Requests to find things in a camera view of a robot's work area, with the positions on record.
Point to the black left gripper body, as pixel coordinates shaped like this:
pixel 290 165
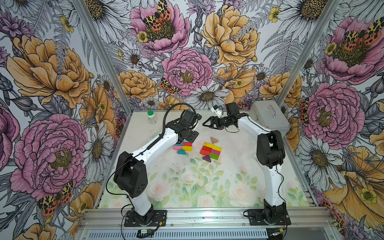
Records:
pixel 191 136

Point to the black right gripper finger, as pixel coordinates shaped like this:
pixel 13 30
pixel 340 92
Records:
pixel 210 125
pixel 211 120

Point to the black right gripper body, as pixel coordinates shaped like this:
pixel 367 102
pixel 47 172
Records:
pixel 224 121

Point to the natural wood triangle block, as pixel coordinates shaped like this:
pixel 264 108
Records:
pixel 214 140

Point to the yellow block long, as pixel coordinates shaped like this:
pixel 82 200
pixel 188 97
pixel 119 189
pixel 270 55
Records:
pixel 208 145

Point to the magenta block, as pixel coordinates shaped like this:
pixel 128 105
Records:
pixel 215 152

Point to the green block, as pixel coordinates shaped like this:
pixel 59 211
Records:
pixel 214 156

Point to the purple triangle block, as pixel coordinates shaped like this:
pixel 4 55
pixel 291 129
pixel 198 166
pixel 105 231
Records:
pixel 207 159

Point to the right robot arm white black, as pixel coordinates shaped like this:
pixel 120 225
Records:
pixel 270 154

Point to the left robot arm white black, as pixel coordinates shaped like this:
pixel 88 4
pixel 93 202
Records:
pixel 131 170

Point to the white bottle green cap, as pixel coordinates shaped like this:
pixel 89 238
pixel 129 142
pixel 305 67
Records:
pixel 151 117

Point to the silver metal first-aid case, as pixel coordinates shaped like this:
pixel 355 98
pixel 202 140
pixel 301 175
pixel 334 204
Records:
pixel 268 114

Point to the small circuit board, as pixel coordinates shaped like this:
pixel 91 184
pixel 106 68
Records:
pixel 144 233

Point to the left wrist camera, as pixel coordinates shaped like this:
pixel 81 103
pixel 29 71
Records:
pixel 189 118

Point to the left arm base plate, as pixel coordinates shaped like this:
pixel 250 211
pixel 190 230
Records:
pixel 153 218

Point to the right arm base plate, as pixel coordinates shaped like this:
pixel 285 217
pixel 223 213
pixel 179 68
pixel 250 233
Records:
pixel 264 217

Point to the aluminium front rail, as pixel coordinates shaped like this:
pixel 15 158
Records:
pixel 308 223

